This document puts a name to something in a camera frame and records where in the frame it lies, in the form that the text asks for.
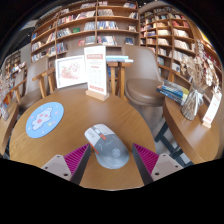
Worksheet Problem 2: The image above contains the grey and white computer mouse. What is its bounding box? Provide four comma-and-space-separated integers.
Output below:
83, 123, 130, 170

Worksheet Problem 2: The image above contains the white framed floral picture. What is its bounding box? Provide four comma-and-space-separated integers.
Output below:
54, 54, 88, 90

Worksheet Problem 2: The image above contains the light blue book stack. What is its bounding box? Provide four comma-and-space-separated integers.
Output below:
105, 55, 134, 64

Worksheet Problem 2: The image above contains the tall wooden bookshelf unit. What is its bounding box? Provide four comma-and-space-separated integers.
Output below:
138, 4, 224, 101

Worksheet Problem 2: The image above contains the small distant wooden bookshelf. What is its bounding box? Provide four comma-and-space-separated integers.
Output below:
3, 49, 23, 81

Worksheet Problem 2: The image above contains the brown padded wooden armchair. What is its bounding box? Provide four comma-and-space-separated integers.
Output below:
49, 43, 133, 99
8, 56, 58, 114
121, 44, 168, 108

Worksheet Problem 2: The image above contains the white sign on wooden base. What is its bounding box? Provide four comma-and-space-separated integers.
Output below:
83, 44, 110, 102
201, 90, 224, 129

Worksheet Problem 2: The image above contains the round light blue mouse pad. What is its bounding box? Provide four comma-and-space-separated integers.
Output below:
25, 101, 65, 139

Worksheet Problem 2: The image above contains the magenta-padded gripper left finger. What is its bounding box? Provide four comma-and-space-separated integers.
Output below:
40, 143, 92, 186

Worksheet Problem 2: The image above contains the stack of blue books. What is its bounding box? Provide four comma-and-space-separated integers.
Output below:
155, 79, 190, 107

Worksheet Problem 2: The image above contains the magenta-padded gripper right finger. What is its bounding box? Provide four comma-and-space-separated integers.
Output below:
131, 143, 184, 187

